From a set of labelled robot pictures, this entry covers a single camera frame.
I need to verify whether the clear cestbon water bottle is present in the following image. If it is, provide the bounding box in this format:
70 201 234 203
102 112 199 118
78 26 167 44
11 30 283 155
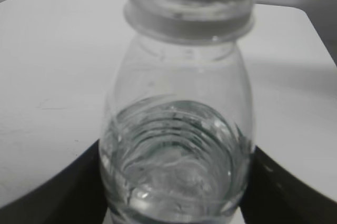
99 0 255 223

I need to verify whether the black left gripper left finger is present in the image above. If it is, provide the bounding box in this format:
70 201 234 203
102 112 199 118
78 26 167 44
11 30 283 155
1 142 107 223

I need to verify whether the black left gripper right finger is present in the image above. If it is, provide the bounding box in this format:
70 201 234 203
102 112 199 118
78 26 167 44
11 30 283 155
241 147 336 224

